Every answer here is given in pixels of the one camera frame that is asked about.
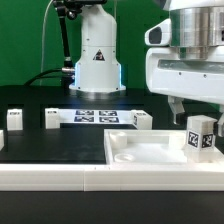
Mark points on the white sheet with tags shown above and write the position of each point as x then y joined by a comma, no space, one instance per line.
95,116

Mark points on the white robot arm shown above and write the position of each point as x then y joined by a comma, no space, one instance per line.
185,59

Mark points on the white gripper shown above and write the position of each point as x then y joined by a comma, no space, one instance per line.
197,80

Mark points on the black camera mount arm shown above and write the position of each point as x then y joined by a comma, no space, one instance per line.
69,9

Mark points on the white U-shaped obstacle fence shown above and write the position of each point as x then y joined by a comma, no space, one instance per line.
108,177

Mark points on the white square tabletop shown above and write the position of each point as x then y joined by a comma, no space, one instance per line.
149,147

